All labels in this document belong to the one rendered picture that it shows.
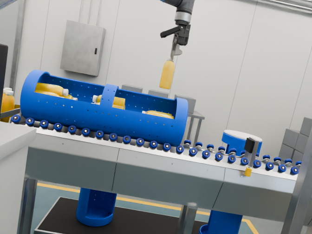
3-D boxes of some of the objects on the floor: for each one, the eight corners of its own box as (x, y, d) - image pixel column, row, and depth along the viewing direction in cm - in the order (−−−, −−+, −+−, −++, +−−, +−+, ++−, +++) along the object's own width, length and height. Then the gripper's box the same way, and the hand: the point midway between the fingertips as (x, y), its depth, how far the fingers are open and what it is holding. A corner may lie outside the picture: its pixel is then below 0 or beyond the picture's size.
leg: (13, 280, 157) (26, 180, 148) (3, 278, 156) (16, 178, 147) (17, 272, 163) (31, 176, 154) (8, 271, 162) (21, 174, 153)
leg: (23, 263, 171) (36, 171, 162) (14, 262, 170) (27, 169, 161) (28, 257, 176) (40, 168, 167) (19, 256, 176) (31, 166, 167)
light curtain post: (263, 357, 141) (362, 30, 116) (252, 356, 140) (349, 27, 116) (258, 346, 147) (351, 32, 122) (247, 344, 146) (339, 29, 122)
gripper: (192, 22, 144) (184, 61, 147) (189, 26, 155) (181, 63, 158) (176, 19, 143) (168, 59, 146) (174, 23, 155) (167, 60, 157)
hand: (171, 57), depth 152 cm, fingers closed on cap, 4 cm apart
